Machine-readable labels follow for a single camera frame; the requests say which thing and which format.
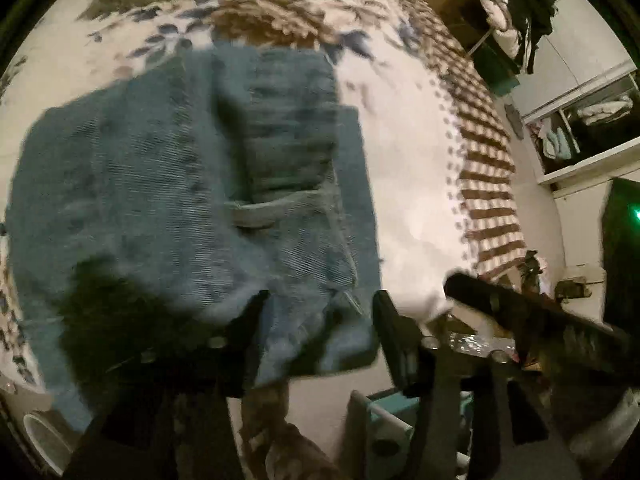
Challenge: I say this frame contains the blue denim jeans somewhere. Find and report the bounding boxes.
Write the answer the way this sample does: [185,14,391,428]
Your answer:
[6,44,381,431]

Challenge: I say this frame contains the teal and white drying rack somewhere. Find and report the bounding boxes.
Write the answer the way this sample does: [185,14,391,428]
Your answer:
[340,389,419,479]

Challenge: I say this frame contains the white round bucket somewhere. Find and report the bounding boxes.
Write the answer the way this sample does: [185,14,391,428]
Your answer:
[23,411,73,477]

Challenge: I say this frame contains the floral fleece bed blanket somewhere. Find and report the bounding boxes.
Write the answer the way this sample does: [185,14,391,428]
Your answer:
[0,0,532,396]

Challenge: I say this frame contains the white wardrobe with shelves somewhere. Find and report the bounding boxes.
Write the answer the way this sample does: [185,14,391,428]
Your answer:
[511,0,639,320]

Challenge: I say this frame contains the chair piled with clothes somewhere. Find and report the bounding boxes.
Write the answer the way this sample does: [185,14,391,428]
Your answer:
[480,0,555,75]

